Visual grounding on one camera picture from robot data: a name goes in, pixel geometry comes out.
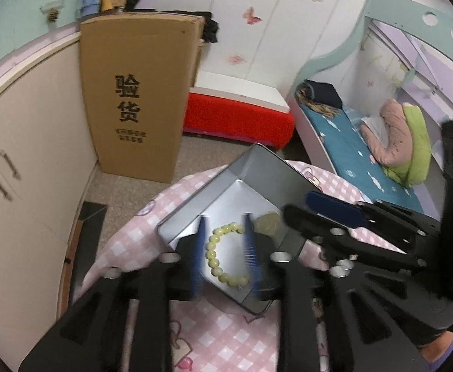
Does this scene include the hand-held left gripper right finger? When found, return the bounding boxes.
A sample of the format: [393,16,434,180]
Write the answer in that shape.
[243,213,431,372]

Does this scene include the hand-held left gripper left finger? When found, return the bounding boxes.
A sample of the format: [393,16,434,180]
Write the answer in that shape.
[19,216,206,372]

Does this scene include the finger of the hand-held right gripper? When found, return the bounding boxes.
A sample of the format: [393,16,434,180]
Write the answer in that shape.
[282,205,453,330]
[305,191,442,256]

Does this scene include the yellow bead bracelet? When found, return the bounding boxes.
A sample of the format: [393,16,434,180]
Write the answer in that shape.
[204,221,252,285]

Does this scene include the grey metal tin box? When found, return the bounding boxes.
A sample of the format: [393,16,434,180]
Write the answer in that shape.
[157,143,324,316]

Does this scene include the pale translucent bangle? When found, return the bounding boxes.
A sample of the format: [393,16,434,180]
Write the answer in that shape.
[254,212,283,237]

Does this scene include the teal bed sheet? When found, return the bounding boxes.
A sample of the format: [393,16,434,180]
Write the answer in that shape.
[302,104,425,207]

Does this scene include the green blanket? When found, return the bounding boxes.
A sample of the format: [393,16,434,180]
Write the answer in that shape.
[382,103,433,188]

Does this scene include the pink checked tablecloth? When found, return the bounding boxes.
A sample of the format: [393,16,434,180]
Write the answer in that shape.
[83,159,406,372]

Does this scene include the white pillow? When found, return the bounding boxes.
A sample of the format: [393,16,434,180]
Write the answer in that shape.
[360,116,390,140]

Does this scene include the pink pillow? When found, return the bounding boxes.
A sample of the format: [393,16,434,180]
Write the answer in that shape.
[360,99,413,167]

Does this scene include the tan folded clothes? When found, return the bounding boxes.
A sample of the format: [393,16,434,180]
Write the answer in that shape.
[296,89,341,120]

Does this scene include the black folded board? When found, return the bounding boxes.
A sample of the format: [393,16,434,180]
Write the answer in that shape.
[68,201,109,303]

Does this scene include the dark folded clothes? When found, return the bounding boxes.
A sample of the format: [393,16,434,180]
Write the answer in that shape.
[303,79,343,109]

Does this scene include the white wardrobe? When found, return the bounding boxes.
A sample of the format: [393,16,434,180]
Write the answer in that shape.
[139,0,370,91]

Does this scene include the teal and purple bunk bed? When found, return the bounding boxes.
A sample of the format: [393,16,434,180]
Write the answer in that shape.
[286,0,453,218]

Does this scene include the cream cabinet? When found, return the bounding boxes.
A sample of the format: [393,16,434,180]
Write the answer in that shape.
[0,27,99,357]

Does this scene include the black clothes pile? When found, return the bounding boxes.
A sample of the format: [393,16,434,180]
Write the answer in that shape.
[201,12,220,44]

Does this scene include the large brown cardboard box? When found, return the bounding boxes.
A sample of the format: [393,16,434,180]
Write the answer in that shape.
[80,11,206,184]

